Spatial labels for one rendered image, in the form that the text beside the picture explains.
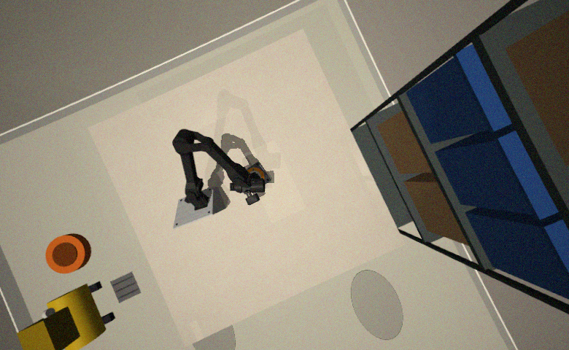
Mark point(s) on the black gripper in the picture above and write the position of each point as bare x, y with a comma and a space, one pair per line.
251, 198

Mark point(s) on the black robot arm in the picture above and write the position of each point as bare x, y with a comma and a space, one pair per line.
184, 145

